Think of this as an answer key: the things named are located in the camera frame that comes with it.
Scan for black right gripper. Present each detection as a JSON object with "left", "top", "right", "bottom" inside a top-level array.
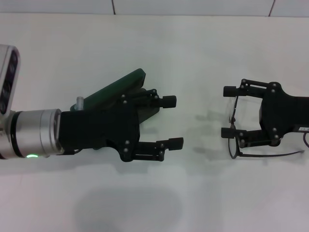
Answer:
[{"left": 221, "top": 78, "right": 309, "bottom": 149}]

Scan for green glasses case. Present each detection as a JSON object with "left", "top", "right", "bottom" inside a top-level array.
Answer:
[{"left": 70, "top": 68, "right": 160, "bottom": 126}]

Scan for black thin-framed glasses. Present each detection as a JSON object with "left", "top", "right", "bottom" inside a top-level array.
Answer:
[{"left": 226, "top": 95, "right": 305, "bottom": 160}]

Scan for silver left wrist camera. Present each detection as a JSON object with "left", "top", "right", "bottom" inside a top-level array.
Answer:
[{"left": 0, "top": 44, "right": 22, "bottom": 116}]

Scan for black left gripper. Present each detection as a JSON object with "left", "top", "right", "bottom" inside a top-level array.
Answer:
[{"left": 59, "top": 88, "right": 178, "bottom": 162}]

